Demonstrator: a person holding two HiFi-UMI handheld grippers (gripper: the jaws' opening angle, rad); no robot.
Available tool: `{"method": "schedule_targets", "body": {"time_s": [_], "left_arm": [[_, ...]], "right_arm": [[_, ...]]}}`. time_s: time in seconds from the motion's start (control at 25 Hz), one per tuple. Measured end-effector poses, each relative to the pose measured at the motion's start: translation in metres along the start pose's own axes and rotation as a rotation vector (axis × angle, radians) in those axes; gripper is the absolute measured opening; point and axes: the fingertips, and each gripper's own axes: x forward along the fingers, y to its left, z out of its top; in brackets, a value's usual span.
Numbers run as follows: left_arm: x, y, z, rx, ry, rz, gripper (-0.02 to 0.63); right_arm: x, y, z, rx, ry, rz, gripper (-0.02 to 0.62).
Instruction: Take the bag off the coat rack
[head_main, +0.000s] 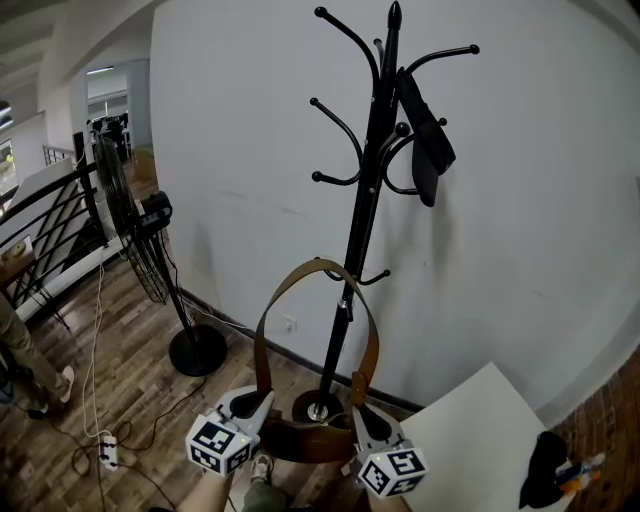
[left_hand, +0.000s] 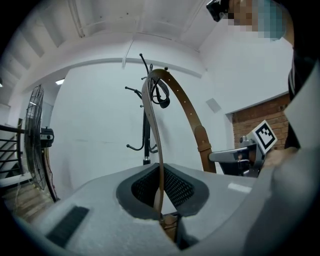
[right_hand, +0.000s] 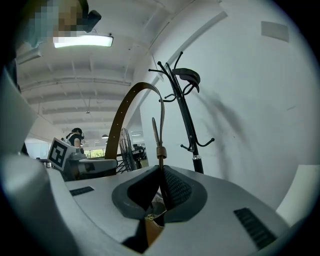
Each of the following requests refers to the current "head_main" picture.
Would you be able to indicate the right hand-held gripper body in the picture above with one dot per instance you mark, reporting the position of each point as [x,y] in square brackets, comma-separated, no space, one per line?
[395,470]

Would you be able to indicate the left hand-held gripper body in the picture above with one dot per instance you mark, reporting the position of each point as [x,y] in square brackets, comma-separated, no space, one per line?
[215,442]

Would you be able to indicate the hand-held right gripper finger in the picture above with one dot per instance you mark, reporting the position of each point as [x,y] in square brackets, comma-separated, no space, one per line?
[361,432]
[382,427]

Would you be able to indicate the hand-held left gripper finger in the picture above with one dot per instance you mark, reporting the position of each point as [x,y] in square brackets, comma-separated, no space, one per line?
[235,395]
[262,412]

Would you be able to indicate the brown leather bag with strap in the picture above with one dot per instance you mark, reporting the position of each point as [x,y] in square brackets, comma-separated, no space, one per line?
[310,442]

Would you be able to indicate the black metal coat rack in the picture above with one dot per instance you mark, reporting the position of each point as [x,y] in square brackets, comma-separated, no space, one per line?
[370,165]

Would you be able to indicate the person's left forearm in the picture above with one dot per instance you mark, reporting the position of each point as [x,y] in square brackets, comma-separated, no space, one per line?
[205,495]

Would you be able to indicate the white table leg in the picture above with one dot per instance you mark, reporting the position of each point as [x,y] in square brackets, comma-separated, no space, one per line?
[346,469]

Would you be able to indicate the person's grey shoe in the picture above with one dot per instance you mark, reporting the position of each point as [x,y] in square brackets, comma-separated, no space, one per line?
[261,467]

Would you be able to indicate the black standing fan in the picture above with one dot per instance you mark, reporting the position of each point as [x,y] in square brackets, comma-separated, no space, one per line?
[197,350]

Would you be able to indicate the person's olive trouser leg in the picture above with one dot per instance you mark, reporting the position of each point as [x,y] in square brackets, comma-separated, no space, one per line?
[265,497]

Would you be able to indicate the white power strip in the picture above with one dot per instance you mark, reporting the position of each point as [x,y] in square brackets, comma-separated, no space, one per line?
[108,452]

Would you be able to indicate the black crumpled cloth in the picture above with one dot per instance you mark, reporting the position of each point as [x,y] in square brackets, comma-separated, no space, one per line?
[542,470]

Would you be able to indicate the orange bottle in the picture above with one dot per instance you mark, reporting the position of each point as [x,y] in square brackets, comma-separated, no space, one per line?
[580,475]

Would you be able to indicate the black stair railing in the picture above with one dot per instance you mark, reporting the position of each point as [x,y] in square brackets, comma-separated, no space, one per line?
[90,200]

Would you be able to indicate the small wooden side table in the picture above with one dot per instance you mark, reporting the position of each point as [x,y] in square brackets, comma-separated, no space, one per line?
[15,266]

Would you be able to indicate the round beige object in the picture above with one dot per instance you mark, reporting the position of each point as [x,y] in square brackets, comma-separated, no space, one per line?
[14,250]

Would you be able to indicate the black flat cap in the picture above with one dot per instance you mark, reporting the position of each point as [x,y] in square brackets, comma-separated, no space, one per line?
[430,145]

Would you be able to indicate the grey metal railing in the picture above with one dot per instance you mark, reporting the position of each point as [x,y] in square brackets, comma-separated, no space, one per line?
[55,155]

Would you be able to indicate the white wall socket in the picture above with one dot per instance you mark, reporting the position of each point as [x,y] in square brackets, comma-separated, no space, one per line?
[289,322]

